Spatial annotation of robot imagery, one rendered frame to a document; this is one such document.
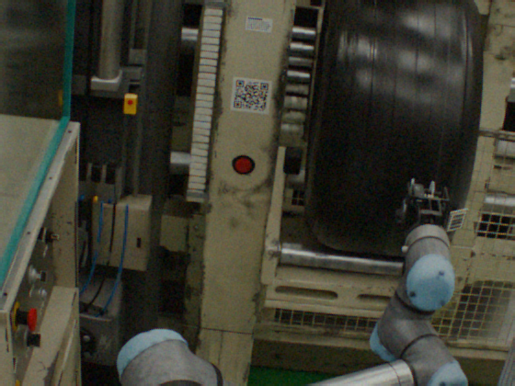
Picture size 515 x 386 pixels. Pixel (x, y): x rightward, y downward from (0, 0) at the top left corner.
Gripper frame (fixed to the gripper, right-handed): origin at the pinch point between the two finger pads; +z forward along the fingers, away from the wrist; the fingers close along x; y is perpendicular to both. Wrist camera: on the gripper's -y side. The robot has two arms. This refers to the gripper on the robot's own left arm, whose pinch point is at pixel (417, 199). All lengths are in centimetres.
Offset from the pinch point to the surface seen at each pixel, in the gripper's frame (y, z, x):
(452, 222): -9.7, 12.1, -9.9
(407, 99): 14.3, 11.1, 3.2
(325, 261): -28.6, 25.8, 13.1
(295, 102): -13, 72, 22
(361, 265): -28.6, 25.8, 5.3
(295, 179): -25, 54, 21
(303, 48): 1, 70, 22
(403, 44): 22.9, 17.2, 4.7
